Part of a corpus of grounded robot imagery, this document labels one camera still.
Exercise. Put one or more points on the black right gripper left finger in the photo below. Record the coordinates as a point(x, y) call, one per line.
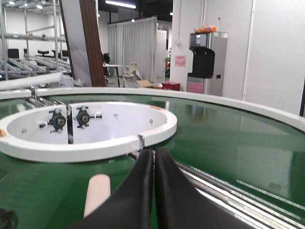
point(130, 205)

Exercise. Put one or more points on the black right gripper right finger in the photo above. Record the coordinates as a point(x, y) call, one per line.
point(180, 206)

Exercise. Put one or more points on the beige hand brush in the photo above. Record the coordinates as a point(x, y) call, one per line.
point(99, 189)

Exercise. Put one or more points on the steel conveyor rollers left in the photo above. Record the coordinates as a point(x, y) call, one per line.
point(39, 101)

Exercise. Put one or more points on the white outer conveyor rim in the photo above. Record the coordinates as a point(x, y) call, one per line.
point(293, 120)

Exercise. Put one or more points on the right black bearing block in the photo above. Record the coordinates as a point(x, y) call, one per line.
point(83, 117)

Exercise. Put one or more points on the black bearing block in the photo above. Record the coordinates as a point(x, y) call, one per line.
point(57, 121)
point(83, 117)

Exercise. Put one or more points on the left black bearing block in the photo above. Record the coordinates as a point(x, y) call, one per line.
point(57, 121)

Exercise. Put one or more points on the red box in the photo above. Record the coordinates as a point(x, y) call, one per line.
point(171, 86)

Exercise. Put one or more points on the pink paper notice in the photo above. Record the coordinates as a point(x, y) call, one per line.
point(180, 61)

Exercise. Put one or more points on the white foam tube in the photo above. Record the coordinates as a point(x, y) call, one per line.
point(28, 81)

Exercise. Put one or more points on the silver black water dispenser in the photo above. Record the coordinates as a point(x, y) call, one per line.
point(209, 56)

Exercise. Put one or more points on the white curtain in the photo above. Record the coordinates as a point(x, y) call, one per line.
point(134, 42)

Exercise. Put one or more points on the metal pipe rack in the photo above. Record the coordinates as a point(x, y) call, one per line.
point(32, 39)

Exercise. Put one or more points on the brown wooden pillar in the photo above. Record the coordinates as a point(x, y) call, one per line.
point(92, 42)

